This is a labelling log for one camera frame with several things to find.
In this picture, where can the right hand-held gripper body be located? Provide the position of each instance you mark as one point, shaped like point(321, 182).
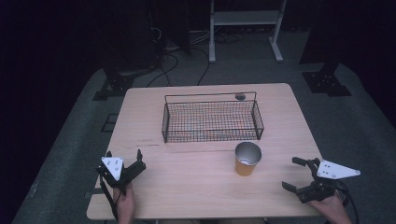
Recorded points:
point(327, 179)

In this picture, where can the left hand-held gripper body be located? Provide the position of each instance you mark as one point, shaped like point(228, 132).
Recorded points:
point(115, 169)

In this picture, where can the person's right hand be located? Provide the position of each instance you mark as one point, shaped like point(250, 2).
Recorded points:
point(330, 210)

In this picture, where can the person's left hand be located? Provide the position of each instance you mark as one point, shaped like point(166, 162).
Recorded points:
point(125, 202)

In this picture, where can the metal cup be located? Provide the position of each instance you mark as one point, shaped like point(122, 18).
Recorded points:
point(246, 161)

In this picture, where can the black stand base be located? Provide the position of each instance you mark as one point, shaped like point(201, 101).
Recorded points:
point(327, 81)
point(114, 85)

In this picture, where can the dark round table grommet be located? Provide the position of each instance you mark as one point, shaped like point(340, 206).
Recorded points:
point(240, 96)

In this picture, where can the white metal stand frame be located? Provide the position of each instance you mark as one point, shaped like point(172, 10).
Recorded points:
point(246, 17)

